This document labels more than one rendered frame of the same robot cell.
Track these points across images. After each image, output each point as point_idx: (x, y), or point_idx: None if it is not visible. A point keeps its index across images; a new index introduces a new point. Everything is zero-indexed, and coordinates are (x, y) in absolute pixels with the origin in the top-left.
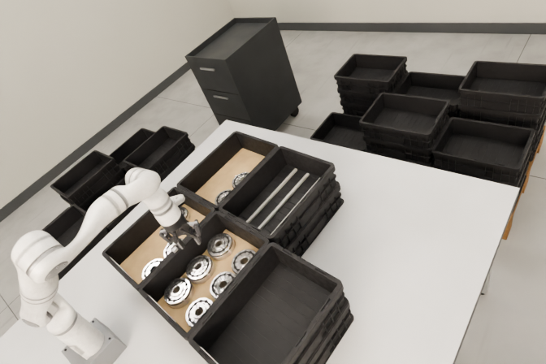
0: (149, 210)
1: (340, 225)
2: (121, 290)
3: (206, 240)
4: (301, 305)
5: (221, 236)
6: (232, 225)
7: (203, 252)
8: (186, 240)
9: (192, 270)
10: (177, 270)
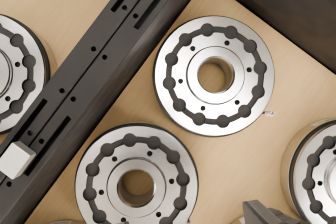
0: None
1: None
2: None
3: (147, 47)
4: None
5: (215, 31)
6: (316, 9)
7: (123, 86)
8: (74, 96)
9: (108, 201)
10: (33, 200)
